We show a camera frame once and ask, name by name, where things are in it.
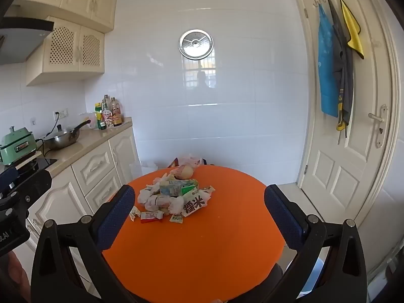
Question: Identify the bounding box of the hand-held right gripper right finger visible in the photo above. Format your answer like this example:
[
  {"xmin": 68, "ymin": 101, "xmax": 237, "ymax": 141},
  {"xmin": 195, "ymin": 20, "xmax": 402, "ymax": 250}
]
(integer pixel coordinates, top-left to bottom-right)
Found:
[{"xmin": 264, "ymin": 184, "xmax": 368, "ymax": 303}]

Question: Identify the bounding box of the round metal wall plate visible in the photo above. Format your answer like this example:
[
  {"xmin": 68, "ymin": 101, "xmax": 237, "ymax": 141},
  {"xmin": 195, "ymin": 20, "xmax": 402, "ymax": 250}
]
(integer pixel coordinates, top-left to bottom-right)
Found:
[{"xmin": 178, "ymin": 29, "xmax": 214, "ymax": 60}]

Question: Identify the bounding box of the person's left hand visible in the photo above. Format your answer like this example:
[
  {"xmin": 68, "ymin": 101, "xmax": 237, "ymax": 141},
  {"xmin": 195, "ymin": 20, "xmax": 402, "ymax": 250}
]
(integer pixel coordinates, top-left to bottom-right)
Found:
[{"xmin": 0, "ymin": 251, "xmax": 30, "ymax": 303}]

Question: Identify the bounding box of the grey range hood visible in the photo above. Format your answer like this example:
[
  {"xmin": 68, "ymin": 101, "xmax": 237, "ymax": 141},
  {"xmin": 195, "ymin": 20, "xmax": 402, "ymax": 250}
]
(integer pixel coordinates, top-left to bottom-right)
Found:
[{"xmin": 0, "ymin": 17, "xmax": 55, "ymax": 66}]

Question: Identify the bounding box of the grey apron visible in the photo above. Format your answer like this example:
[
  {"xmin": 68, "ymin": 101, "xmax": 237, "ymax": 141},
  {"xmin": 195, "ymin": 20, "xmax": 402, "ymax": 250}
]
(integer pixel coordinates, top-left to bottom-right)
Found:
[{"xmin": 326, "ymin": 0, "xmax": 355, "ymax": 146}]

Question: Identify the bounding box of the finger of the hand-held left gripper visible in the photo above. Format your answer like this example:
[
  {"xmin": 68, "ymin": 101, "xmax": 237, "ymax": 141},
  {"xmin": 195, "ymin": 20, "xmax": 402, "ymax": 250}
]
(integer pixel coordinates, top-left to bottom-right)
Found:
[
  {"xmin": 17, "ymin": 170, "xmax": 53, "ymax": 210},
  {"xmin": 0, "ymin": 167, "xmax": 19, "ymax": 196}
]

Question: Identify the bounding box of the cream door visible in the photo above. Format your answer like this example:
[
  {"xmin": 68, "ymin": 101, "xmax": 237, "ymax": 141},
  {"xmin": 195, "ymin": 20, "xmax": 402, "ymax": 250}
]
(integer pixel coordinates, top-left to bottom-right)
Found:
[{"xmin": 298, "ymin": 0, "xmax": 395, "ymax": 228}]

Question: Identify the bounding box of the clear rice bag green print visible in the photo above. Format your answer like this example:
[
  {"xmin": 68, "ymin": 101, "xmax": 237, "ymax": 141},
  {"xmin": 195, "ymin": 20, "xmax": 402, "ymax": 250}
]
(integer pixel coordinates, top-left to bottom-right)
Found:
[{"xmin": 129, "ymin": 160, "xmax": 158, "ymax": 184}]

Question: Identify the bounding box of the green white drink carton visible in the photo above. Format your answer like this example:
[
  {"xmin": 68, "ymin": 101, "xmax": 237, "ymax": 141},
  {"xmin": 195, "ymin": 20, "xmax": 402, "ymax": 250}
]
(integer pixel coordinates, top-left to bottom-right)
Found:
[{"xmin": 159, "ymin": 178, "xmax": 200, "ymax": 197}]

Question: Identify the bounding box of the green electric cooker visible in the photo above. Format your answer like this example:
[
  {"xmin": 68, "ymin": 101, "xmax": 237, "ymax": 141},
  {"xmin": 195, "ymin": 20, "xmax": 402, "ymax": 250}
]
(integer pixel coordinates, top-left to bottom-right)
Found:
[{"xmin": 0, "ymin": 125, "xmax": 39, "ymax": 166}]

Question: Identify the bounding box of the black power cable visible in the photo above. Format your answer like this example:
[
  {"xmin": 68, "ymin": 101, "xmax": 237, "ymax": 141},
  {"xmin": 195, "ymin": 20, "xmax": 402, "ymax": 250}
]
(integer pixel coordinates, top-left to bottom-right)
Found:
[{"xmin": 44, "ymin": 111, "xmax": 60, "ymax": 139}]

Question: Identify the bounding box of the cream cabinet drawer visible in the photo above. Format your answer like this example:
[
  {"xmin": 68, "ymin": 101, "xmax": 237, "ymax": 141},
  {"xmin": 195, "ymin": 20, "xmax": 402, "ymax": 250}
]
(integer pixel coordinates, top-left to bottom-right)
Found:
[
  {"xmin": 72, "ymin": 150, "xmax": 116, "ymax": 185},
  {"xmin": 85, "ymin": 177, "xmax": 122, "ymax": 210}
]

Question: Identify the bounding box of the beige countertop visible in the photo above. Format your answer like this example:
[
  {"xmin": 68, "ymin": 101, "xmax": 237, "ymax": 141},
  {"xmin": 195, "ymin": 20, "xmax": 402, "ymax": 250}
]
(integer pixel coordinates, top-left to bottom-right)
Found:
[{"xmin": 6, "ymin": 117, "xmax": 133, "ymax": 180}]

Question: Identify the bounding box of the metal door handle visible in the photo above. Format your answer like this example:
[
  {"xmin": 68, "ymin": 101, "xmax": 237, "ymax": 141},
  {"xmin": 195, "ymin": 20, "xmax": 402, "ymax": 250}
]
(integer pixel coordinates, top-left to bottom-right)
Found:
[{"xmin": 368, "ymin": 104, "xmax": 388, "ymax": 148}]

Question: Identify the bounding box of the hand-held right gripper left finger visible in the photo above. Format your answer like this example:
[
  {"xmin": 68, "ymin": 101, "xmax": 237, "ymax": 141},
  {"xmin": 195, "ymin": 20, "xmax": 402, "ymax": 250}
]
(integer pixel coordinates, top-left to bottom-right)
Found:
[{"xmin": 31, "ymin": 184, "xmax": 136, "ymax": 303}]

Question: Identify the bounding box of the white packet black print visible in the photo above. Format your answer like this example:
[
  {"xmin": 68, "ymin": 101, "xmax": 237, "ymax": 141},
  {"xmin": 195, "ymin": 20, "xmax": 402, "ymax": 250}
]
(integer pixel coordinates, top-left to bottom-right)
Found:
[{"xmin": 181, "ymin": 189, "xmax": 211, "ymax": 218}]

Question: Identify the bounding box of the yellow cloth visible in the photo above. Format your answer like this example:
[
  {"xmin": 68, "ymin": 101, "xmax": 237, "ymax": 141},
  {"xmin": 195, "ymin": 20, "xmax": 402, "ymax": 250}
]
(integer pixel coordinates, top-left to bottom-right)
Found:
[{"xmin": 339, "ymin": 0, "xmax": 365, "ymax": 60}]

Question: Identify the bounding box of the red white candy wrapper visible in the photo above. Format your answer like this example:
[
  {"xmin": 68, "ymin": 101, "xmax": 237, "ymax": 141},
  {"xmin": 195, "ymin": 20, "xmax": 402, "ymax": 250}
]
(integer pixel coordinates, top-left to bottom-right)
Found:
[{"xmin": 140, "ymin": 211, "xmax": 164, "ymax": 224}]

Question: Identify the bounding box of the steel wok black handle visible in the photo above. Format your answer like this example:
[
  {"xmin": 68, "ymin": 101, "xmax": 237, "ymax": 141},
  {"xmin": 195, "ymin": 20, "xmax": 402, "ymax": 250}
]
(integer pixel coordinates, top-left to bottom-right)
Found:
[{"xmin": 42, "ymin": 119, "xmax": 92, "ymax": 151}]

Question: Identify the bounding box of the dark sauce bottle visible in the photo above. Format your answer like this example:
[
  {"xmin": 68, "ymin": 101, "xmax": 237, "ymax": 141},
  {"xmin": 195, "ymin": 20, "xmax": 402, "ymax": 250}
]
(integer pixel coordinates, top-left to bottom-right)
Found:
[{"xmin": 110, "ymin": 97, "xmax": 123, "ymax": 127}]

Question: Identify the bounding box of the green yellow bottle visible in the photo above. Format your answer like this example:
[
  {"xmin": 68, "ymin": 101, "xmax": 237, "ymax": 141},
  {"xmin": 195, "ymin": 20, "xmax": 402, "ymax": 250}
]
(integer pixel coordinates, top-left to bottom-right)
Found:
[{"xmin": 95, "ymin": 103, "xmax": 107, "ymax": 131}]

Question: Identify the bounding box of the cream lattice door cabinet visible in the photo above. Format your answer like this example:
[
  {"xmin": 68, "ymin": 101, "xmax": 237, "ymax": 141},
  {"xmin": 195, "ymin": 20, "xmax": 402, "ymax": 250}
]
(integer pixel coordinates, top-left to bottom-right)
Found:
[{"xmin": 26, "ymin": 16, "xmax": 106, "ymax": 86}]

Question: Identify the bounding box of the black induction cooktop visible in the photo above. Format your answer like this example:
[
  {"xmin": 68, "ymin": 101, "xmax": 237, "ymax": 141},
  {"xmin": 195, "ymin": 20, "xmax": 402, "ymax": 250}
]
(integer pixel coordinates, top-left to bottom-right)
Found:
[{"xmin": 19, "ymin": 157, "xmax": 59, "ymax": 172}]

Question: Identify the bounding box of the cream base cabinet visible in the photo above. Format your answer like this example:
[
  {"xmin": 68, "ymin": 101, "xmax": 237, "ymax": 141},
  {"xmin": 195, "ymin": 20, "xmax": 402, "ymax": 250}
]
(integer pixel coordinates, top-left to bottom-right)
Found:
[{"xmin": 13, "ymin": 125, "xmax": 141, "ymax": 291}]

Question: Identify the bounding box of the wooden board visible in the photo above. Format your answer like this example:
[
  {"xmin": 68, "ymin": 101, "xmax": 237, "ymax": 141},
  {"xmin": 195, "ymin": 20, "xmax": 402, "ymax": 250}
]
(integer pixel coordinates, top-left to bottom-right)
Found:
[{"xmin": 13, "ymin": 151, "xmax": 42, "ymax": 168}]

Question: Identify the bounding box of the blue apron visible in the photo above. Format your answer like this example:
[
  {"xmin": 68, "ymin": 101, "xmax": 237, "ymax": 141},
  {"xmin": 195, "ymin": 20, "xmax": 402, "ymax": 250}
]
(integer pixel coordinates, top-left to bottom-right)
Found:
[{"xmin": 317, "ymin": 3, "xmax": 340, "ymax": 118}]

